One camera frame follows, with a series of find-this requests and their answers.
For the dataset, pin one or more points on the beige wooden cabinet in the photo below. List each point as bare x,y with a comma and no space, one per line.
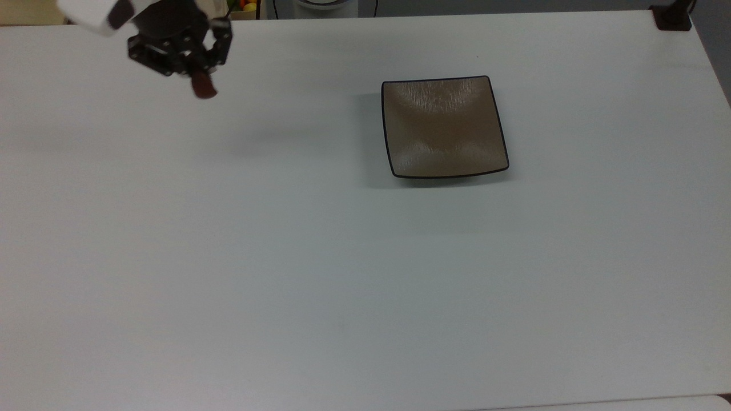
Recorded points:
28,12

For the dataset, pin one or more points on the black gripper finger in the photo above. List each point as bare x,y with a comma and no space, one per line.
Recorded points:
221,45
185,65

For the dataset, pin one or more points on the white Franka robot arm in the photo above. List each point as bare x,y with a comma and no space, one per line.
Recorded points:
91,14

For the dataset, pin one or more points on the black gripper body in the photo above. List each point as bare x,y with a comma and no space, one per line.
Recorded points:
163,45

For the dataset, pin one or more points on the small round brown food item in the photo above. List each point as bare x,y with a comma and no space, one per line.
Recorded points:
204,87

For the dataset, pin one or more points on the square beige ceramic plate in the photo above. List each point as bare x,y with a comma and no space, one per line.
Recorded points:
444,128

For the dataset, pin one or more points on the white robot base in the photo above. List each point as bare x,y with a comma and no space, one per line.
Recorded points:
323,7

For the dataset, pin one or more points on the black camera stand clamp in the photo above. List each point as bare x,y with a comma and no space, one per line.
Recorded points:
673,17

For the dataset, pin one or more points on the box of toy fruit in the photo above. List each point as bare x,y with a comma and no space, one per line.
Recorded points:
246,9

